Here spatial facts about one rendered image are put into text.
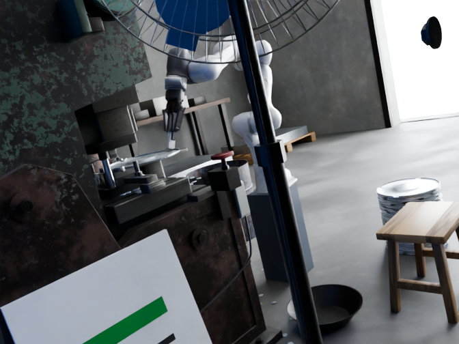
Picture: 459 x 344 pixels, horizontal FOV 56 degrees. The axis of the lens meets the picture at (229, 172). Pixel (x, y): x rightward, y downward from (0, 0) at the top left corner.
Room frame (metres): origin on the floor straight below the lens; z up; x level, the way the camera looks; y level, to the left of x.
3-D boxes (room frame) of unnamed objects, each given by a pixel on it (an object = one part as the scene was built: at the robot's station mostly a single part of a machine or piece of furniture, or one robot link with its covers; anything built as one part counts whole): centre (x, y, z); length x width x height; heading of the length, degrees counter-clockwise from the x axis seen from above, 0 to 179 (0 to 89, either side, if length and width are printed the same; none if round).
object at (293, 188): (2.05, -0.18, 0.23); 0.18 x 0.18 x 0.45; 48
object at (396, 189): (2.05, -0.83, 0.30); 0.29 x 0.29 x 0.01
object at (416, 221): (1.55, -0.67, 0.16); 0.34 x 0.24 x 0.34; 136
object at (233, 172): (1.47, 0.02, 0.62); 0.10 x 0.06 x 0.20; 42
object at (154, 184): (1.42, 0.29, 0.76); 0.17 x 0.06 x 0.10; 42
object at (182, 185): (1.55, 0.40, 0.68); 0.45 x 0.30 x 0.06; 42
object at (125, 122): (1.58, 0.37, 1.04); 0.17 x 0.15 x 0.30; 132
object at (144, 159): (1.63, 0.31, 0.78); 0.29 x 0.29 x 0.01
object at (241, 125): (2.08, -0.15, 0.71); 0.18 x 0.11 x 0.25; 52
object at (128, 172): (1.55, 0.40, 0.76); 0.15 x 0.09 x 0.05; 42
